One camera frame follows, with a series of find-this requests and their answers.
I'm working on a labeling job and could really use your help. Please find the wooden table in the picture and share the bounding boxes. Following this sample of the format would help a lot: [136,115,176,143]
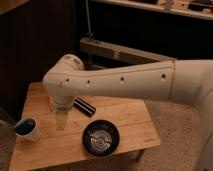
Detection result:
[8,81,161,171]

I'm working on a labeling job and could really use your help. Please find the black striped box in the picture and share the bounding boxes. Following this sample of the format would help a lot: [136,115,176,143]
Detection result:
[74,98,96,117]

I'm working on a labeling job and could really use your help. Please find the wooden shelf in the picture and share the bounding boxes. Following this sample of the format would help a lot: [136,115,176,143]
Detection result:
[92,0,213,21]

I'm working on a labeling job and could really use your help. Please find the vertical metal pole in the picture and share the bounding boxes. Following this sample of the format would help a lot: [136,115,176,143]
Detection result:
[85,0,93,41]

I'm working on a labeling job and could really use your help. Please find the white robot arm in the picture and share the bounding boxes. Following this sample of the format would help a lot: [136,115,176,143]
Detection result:
[43,54,213,171]

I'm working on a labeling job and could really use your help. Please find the grey metal beam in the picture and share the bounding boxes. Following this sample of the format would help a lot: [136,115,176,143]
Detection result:
[80,37,174,64]

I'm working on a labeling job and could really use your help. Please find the white cup blue inside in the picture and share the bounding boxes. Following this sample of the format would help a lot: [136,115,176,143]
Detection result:
[13,117,40,142]

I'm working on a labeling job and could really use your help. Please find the black bowl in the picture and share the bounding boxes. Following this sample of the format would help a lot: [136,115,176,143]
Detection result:
[82,120,120,157]

